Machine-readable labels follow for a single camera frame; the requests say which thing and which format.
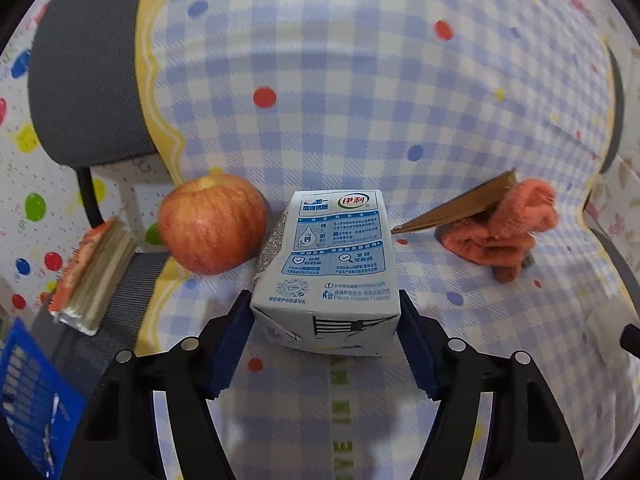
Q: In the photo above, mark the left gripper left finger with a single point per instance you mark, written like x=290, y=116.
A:
x=117, y=436

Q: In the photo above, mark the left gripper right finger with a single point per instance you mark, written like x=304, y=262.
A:
x=527, y=436

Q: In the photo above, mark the floral print plastic sheet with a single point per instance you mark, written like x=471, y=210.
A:
x=614, y=205

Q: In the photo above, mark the blue plastic basket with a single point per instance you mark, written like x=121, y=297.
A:
x=41, y=408

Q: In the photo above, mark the grey office chair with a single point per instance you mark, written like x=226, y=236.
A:
x=84, y=82

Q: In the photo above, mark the stack of books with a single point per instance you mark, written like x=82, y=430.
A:
x=90, y=279

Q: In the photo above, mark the red apple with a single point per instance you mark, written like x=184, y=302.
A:
x=213, y=224

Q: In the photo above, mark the white blue milk carton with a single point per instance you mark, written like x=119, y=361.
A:
x=326, y=281

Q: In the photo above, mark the brown cardboard piece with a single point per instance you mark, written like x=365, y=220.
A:
x=481, y=198

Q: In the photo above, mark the balloon print plastic sheet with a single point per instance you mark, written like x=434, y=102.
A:
x=42, y=217

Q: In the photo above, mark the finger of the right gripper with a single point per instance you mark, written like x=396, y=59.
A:
x=630, y=340

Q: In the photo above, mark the orange knitted cloth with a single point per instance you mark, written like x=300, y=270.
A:
x=504, y=237

